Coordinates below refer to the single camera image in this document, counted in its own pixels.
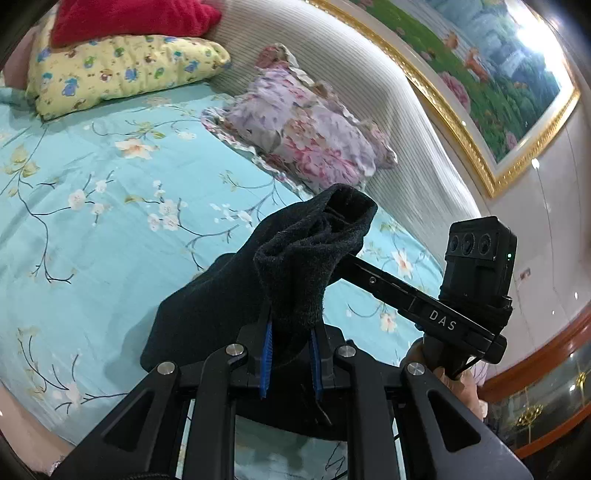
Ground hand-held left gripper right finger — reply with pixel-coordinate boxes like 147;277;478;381
309;323;536;480

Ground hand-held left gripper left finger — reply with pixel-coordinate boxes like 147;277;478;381
53;305;278;480

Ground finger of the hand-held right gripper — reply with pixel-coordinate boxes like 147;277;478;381
342;251;419;324

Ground black pants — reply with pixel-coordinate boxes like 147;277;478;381
141;184;393;439

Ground person's right hand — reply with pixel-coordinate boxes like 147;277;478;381
399;339;488;421

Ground wooden glass cabinet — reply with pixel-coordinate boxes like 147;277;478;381
480;318;591;460

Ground gold ornament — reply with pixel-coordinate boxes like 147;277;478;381
516;404;544;428

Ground purple floral ruffled pillow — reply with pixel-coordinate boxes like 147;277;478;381
201;44;399;195

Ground white striped headboard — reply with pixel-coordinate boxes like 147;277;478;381
203;0;483;259

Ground turquoise floral bed sheet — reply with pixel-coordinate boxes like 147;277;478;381
0;85;446;480

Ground gold framed landscape painting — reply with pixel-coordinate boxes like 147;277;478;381
309;0;581;199

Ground pink bed skirt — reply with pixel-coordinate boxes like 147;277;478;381
0;383;75;478

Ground yellow printed pillow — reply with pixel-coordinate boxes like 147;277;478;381
25;34;232;121

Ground red pillow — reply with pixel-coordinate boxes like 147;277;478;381
50;0;222;48

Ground pink cloth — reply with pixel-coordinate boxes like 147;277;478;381
0;28;38;90

